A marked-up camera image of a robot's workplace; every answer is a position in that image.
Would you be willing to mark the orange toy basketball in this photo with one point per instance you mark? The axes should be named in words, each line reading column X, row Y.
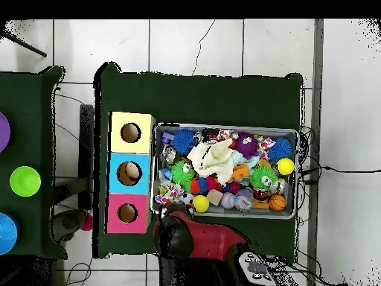
column 277, row 202

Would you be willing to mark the grey rounded base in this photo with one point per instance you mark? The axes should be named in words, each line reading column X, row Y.
column 70, row 222

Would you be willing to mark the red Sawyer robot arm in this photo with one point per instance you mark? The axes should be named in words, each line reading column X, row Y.
column 214, row 238

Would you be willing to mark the shallow silver mesh bin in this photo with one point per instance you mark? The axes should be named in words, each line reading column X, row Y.
column 226, row 212

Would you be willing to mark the blue bowl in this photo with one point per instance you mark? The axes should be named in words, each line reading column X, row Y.
column 6, row 234

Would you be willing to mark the dark green tablecloth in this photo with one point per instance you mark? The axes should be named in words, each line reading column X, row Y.
column 26, row 98
column 208, row 98

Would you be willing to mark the wooden three-hole box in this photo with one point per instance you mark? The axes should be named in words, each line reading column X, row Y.
column 140, row 146

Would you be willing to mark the green spiky toy with eyes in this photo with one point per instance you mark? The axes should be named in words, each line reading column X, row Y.
column 180, row 175
column 259, row 175

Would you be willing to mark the blue spiky ball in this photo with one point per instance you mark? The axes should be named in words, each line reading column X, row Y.
column 183, row 141
column 279, row 149

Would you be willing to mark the cream knitted cloth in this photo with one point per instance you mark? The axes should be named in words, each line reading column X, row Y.
column 214, row 161

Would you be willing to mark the small red ball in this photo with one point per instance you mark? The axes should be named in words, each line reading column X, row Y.
column 87, row 223

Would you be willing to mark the purple bowl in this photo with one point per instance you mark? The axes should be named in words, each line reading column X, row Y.
column 3, row 132

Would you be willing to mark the lime green bowl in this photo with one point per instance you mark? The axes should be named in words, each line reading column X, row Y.
column 25, row 181

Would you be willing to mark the black tripod leg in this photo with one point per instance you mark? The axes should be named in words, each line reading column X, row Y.
column 26, row 46

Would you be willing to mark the polka dot cloth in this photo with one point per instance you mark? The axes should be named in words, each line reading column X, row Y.
column 226, row 134
column 266, row 143
column 172, row 195

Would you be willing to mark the purple spiky monster toy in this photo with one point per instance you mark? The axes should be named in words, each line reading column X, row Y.
column 247, row 146

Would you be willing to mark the yellow ball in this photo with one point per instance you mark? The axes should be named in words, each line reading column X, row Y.
column 285, row 166
column 201, row 203

